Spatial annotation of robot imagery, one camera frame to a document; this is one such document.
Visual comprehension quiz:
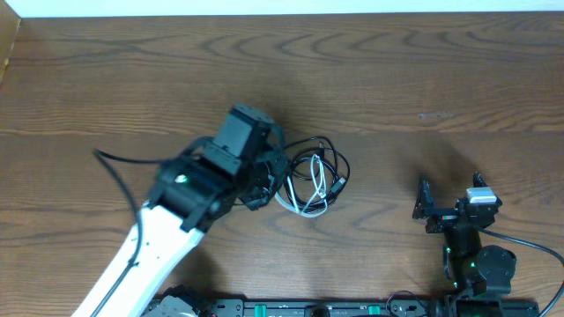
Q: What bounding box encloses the black USB cable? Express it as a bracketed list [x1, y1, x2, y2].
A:
[281, 135, 352, 216]

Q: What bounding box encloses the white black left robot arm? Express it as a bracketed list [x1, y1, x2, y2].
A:
[74, 104, 289, 316]

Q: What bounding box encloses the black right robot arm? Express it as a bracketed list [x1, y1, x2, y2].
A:
[412, 173, 516, 316]

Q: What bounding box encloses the black left camera cable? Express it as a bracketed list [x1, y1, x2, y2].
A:
[90, 136, 212, 317]

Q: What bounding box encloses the black camera cable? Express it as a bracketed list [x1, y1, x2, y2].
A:
[90, 136, 212, 317]
[478, 224, 564, 317]

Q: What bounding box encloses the white USB cable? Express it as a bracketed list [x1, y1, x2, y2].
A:
[273, 152, 330, 219]

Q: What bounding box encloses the black right camera cable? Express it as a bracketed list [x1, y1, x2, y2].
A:
[478, 224, 564, 317]

